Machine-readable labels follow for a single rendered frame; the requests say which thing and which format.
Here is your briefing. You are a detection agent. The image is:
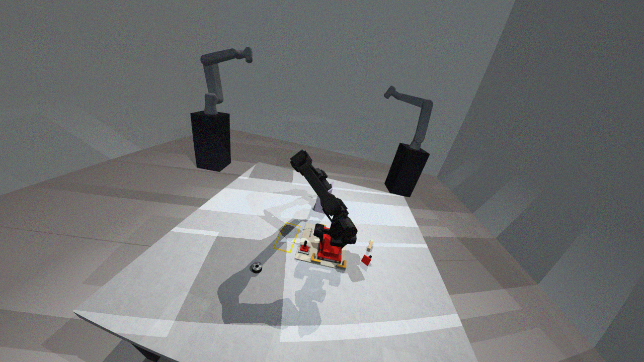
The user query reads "red toy car body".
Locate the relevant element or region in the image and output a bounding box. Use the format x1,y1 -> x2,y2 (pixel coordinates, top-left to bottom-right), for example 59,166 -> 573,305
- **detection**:
317,234 -> 342,264

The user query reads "red block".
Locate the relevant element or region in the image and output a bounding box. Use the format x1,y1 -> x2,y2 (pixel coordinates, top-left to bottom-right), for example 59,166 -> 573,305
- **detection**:
361,255 -> 372,266

